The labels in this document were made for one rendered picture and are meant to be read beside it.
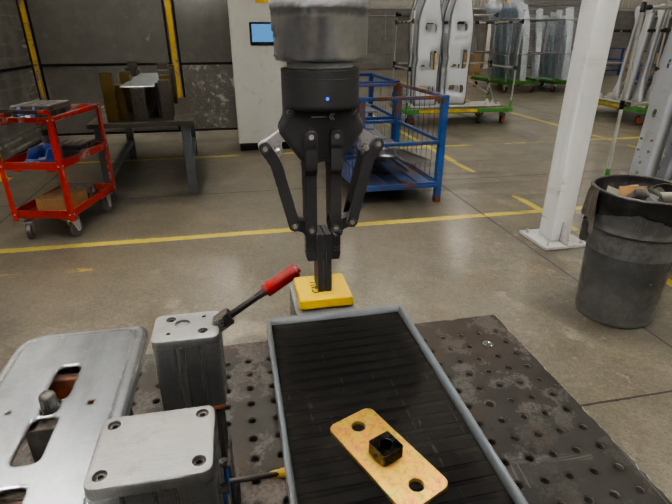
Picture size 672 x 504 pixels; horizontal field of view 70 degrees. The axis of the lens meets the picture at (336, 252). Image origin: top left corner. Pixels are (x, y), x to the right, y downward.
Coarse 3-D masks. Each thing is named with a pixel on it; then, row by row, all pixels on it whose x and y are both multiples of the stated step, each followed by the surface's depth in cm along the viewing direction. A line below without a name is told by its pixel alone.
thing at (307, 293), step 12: (312, 276) 58; (336, 276) 58; (300, 288) 55; (312, 288) 55; (336, 288) 55; (348, 288) 55; (300, 300) 53; (312, 300) 53; (324, 300) 53; (336, 300) 53; (348, 300) 54
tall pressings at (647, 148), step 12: (660, 72) 368; (660, 84) 369; (660, 96) 369; (648, 108) 380; (660, 108) 370; (648, 120) 380; (660, 120) 371; (648, 132) 382; (660, 132) 374; (648, 144) 382; (660, 144) 378; (636, 156) 393; (648, 156) 383; (660, 156) 380; (636, 168) 394; (648, 168) 385
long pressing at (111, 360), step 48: (48, 336) 74; (96, 336) 73; (144, 336) 73; (0, 384) 63; (48, 384) 63; (96, 384) 63; (0, 432) 56; (96, 432) 56; (0, 480) 50; (48, 480) 50
